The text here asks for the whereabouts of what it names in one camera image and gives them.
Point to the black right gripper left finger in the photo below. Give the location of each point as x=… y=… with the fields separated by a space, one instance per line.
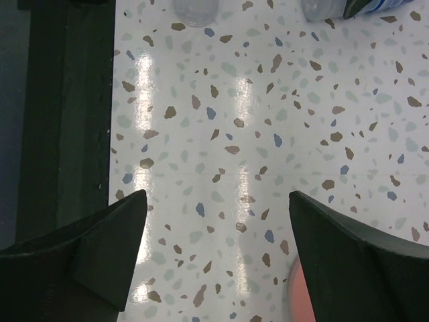
x=80 y=272

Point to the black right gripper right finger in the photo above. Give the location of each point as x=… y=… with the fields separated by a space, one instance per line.
x=355 y=272

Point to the blue label water bottle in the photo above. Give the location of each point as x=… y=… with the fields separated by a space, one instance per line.
x=196 y=13
x=317 y=10

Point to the pink three-tier shelf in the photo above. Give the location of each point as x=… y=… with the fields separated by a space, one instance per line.
x=299 y=303

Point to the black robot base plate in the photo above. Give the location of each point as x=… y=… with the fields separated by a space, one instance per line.
x=56 y=102

